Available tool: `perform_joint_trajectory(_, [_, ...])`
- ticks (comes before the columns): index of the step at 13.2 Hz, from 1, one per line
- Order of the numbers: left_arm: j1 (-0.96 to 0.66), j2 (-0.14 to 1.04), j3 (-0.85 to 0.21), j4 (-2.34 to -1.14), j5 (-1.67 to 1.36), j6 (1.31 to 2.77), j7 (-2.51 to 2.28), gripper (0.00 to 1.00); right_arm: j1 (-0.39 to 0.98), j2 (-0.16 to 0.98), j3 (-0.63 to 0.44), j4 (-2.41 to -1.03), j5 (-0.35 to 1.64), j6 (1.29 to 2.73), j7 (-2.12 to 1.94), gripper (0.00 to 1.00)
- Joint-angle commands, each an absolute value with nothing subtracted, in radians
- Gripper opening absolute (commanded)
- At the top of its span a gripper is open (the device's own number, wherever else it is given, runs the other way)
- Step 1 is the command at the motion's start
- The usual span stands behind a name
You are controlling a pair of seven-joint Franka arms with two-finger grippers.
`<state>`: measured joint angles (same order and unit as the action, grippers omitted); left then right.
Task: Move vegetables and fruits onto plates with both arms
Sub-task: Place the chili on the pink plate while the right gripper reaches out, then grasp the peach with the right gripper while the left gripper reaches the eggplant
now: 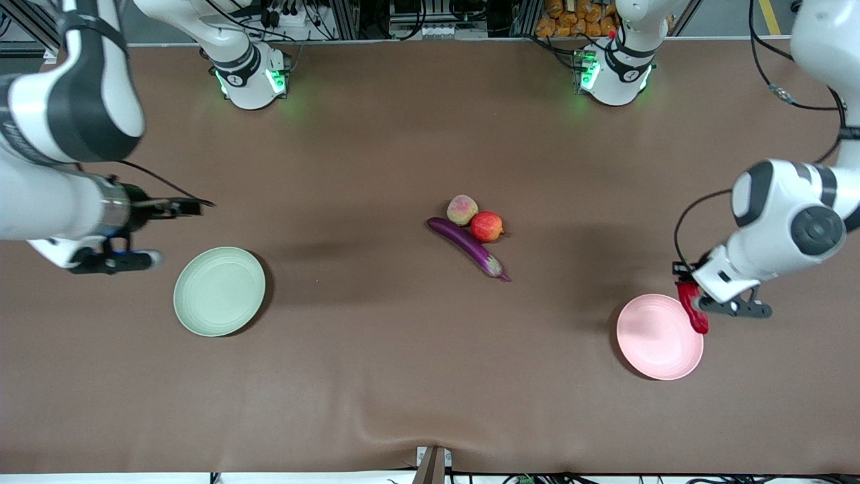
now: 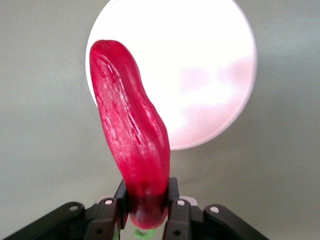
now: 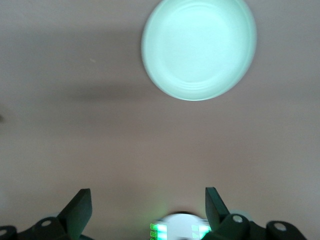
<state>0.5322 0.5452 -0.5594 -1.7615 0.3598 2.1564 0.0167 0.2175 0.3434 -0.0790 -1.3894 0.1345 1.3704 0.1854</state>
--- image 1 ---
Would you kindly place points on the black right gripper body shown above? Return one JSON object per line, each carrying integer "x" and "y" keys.
{"x": 142, "y": 204}

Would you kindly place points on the red chili pepper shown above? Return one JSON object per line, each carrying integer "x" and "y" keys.
{"x": 697, "y": 319}

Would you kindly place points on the long purple eggplant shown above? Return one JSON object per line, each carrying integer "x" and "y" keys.
{"x": 463, "y": 243}

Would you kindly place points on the yellow pink peach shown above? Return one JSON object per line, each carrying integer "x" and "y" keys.
{"x": 462, "y": 210}

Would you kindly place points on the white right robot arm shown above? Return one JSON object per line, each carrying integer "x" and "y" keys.
{"x": 40, "y": 202}

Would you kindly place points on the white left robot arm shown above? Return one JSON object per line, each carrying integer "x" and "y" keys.
{"x": 772, "y": 181}

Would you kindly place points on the pink round plate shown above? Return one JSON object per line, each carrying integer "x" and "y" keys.
{"x": 655, "y": 339}

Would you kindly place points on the pale green round plate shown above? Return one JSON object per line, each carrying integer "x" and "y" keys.
{"x": 219, "y": 292}

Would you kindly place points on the red apple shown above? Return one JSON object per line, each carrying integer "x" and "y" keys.
{"x": 486, "y": 227}

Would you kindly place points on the white power strip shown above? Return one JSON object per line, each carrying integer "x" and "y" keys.
{"x": 295, "y": 23}

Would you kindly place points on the brown table cloth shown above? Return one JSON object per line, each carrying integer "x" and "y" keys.
{"x": 403, "y": 370}

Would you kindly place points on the orange toy food pile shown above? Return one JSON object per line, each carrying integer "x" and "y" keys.
{"x": 571, "y": 17}

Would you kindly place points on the aluminium frame profile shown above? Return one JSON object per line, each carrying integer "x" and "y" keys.
{"x": 30, "y": 27}

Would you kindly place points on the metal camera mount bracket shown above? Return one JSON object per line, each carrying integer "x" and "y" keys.
{"x": 433, "y": 467}

